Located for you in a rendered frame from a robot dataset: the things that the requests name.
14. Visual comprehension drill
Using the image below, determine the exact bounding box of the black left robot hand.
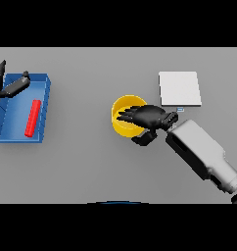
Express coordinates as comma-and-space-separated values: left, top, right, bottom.
0, 59, 31, 110

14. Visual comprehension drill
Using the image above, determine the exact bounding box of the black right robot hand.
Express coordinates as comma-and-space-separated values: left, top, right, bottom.
116, 104, 179, 147

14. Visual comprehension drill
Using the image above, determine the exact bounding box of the yellow bowl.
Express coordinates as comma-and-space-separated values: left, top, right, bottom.
111, 94, 148, 138

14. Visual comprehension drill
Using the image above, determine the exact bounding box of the red beaker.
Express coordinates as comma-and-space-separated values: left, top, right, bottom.
24, 99, 42, 138

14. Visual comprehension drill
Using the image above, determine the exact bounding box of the pale square measuring scale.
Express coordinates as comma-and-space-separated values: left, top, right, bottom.
158, 71, 203, 108

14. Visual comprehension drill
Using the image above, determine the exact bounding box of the blue tray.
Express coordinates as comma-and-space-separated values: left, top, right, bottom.
0, 73, 52, 144

